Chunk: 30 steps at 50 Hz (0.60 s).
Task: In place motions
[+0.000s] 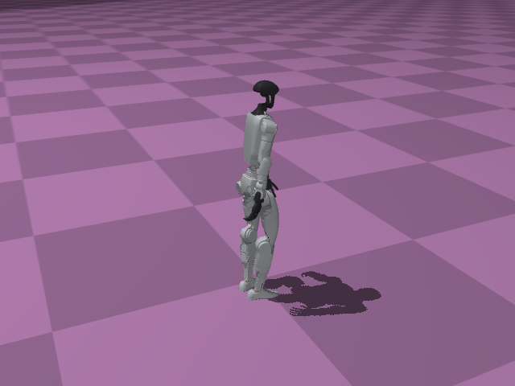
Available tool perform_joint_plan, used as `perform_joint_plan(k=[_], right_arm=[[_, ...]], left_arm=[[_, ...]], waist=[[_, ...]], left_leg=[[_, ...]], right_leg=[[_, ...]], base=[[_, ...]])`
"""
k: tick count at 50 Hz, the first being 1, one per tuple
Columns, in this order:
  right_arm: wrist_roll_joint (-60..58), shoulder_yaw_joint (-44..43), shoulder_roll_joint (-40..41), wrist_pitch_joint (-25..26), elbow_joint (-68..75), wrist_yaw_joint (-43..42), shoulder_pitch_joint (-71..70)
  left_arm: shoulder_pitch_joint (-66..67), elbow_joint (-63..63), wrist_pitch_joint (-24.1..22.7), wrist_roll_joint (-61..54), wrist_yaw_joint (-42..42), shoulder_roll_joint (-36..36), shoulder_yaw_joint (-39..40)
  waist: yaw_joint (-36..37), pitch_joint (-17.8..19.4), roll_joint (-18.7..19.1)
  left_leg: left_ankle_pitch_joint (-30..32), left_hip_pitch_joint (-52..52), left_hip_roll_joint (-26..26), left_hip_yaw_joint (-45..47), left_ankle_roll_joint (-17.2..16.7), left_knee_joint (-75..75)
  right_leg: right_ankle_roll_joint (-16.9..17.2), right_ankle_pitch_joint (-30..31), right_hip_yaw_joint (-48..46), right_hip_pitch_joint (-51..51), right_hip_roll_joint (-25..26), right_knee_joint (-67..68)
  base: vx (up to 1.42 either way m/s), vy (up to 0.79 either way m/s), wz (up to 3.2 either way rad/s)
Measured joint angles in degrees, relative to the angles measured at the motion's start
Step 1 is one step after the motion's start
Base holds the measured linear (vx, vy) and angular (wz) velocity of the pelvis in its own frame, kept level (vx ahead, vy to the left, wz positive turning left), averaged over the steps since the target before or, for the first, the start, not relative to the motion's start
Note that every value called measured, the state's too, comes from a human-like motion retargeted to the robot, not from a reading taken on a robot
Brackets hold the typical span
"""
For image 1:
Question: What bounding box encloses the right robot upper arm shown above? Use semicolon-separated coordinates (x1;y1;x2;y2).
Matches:
257;119;277;166

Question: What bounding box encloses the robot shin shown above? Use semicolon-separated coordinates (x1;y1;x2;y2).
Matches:
254;241;274;293
240;228;258;282

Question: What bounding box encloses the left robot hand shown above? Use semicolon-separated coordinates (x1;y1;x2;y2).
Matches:
266;175;278;197

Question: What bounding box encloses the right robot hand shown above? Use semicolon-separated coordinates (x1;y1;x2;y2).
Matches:
243;191;264;221

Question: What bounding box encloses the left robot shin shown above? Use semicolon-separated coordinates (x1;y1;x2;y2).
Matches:
240;228;258;282

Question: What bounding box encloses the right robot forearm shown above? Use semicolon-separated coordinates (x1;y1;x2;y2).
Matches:
254;157;272;199

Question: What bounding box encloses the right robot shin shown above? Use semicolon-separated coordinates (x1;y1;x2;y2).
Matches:
254;241;274;293

